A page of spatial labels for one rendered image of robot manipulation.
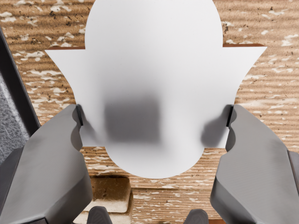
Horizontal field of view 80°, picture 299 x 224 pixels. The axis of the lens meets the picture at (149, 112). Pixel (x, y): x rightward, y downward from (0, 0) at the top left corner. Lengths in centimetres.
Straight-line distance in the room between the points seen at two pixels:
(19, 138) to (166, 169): 15
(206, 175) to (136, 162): 7
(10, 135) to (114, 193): 12
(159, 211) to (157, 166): 8
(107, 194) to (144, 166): 4
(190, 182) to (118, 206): 7
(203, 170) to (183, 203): 5
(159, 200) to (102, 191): 7
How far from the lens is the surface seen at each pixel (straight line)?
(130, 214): 20
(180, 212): 24
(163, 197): 21
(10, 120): 22
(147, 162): 16
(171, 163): 16
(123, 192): 18
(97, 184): 19
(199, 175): 19
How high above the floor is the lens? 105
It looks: 59 degrees down
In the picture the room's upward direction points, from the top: 175 degrees counter-clockwise
